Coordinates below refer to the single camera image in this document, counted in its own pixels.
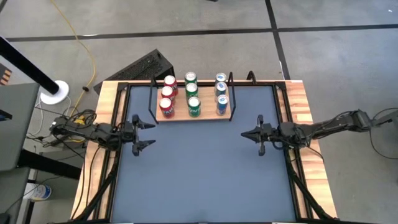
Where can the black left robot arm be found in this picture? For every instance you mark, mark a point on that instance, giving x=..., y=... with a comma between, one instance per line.
x=90, y=132

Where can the white round pole base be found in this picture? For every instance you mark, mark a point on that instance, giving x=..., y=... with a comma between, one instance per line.
x=62, y=93

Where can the green Sprite soda can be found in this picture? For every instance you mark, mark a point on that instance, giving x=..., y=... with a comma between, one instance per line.
x=194, y=107
x=191, y=89
x=190, y=77

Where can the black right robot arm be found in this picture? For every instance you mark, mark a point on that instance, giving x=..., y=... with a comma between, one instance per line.
x=326, y=127

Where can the white plastic bottle blue label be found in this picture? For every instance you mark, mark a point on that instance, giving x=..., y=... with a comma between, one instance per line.
x=42, y=192

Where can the black floor beam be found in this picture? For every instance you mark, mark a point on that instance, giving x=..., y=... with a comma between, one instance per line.
x=49, y=163

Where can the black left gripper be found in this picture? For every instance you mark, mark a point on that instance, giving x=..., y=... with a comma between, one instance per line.
x=133, y=135

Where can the silver blue slim energy can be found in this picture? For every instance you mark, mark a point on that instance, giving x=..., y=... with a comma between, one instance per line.
x=221, y=88
x=222, y=105
x=220, y=77

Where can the small black round object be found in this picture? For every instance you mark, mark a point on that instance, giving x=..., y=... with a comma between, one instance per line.
x=85, y=89

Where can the red Fanta soda can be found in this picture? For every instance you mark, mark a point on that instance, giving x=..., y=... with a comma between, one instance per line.
x=167, y=92
x=170, y=81
x=166, y=108

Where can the black perforated case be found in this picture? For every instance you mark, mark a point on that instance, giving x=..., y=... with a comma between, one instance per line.
x=143, y=67

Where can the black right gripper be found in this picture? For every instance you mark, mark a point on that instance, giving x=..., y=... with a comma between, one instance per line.
x=267, y=133

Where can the black pole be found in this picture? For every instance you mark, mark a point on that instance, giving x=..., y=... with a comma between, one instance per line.
x=28, y=67

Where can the orange striped box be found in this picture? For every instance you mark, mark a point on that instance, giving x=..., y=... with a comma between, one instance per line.
x=4, y=76

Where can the grey metal cabinet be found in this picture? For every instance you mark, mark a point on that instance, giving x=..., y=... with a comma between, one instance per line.
x=15, y=130

